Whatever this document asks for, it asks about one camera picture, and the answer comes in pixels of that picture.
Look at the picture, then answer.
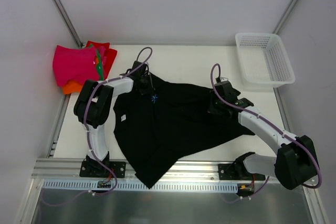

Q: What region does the black t shirt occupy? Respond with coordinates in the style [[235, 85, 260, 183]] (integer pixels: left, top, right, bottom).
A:
[[113, 75, 253, 188]]

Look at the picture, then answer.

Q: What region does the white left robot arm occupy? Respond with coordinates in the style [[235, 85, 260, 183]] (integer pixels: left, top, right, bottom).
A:
[[74, 61, 150, 177]]

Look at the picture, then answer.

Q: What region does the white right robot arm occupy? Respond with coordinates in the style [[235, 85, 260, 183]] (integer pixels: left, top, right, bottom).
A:
[[209, 80, 322, 190]]

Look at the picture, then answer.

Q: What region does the red folded t shirt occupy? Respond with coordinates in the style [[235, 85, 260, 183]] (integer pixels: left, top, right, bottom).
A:
[[86, 40, 117, 79]]

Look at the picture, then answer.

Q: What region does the white plastic basket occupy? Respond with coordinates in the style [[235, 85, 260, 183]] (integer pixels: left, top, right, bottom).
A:
[[235, 33, 296, 91]]

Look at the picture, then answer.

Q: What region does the magenta folded t shirt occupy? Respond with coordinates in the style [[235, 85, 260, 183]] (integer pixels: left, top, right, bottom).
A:
[[52, 45, 100, 87]]

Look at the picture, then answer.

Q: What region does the orange folded t shirt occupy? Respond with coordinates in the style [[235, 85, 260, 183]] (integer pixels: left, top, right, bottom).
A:
[[61, 56, 99, 94]]

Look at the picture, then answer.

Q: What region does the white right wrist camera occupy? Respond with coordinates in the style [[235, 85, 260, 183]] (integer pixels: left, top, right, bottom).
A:
[[215, 77, 228, 83]]

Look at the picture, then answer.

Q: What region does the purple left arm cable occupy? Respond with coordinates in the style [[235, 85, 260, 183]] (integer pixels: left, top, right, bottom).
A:
[[82, 47, 153, 198]]

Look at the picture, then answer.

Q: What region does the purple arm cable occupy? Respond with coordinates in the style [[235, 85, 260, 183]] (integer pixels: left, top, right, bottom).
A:
[[211, 63, 321, 204], [82, 47, 153, 198]]

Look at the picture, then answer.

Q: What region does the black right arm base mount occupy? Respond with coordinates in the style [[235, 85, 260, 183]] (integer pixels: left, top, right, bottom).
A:
[[218, 152, 266, 181]]

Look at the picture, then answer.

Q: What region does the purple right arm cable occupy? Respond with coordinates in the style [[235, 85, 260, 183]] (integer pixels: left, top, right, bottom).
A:
[[211, 63, 321, 204]]

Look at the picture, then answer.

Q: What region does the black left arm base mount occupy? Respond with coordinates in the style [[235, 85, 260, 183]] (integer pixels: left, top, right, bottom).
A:
[[79, 153, 126, 178]]

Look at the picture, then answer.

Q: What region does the white slotted cable duct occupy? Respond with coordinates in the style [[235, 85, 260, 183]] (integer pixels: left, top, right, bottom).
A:
[[42, 179, 238, 194]]

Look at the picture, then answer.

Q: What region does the aluminium front rail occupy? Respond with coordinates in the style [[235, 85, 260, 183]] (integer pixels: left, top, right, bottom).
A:
[[31, 157, 316, 186]]

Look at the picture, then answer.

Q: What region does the left aluminium corner post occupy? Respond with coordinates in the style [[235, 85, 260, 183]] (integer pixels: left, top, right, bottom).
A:
[[52, 0, 83, 48]]

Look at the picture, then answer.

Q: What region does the aluminium corner post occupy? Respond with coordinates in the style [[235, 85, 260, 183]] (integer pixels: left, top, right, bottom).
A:
[[52, 0, 83, 48], [272, 0, 300, 35]]

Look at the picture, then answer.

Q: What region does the right aluminium corner post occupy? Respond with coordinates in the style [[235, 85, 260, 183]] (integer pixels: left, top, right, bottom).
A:
[[272, 0, 300, 35]]

